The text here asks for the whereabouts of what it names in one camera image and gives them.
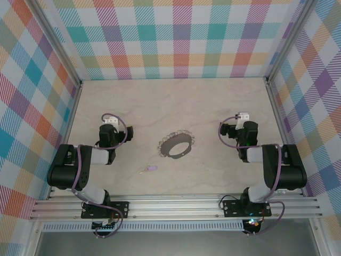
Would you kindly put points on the aluminium mounting rail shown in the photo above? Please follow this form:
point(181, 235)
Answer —
point(173, 208)

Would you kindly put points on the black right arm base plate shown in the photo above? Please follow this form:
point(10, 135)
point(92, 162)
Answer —
point(231, 209)

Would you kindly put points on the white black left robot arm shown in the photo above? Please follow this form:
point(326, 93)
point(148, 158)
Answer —
point(66, 173)

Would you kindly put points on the electronics board with lit LED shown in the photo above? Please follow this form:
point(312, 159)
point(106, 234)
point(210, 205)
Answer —
point(251, 225)

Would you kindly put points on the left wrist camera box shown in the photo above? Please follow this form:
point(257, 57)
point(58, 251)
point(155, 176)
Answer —
point(111, 120)

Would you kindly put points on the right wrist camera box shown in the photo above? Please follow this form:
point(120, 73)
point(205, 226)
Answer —
point(243, 116)

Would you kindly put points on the black electronics board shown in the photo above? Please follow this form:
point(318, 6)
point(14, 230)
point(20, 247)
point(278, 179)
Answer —
point(105, 226)

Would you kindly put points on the aluminium table edge rail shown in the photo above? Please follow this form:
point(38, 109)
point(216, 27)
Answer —
point(69, 128)
point(282, 128)

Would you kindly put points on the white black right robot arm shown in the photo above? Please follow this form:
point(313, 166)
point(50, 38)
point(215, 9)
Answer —
point(290, 173)

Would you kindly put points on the grey metal shelf panel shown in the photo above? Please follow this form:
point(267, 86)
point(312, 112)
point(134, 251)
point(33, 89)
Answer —
point(173, 244)

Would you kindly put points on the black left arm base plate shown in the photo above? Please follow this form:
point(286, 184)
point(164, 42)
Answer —
point(122, 209)

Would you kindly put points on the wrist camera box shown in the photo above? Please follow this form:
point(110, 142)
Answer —
point(243, 116)
point(111, 120)

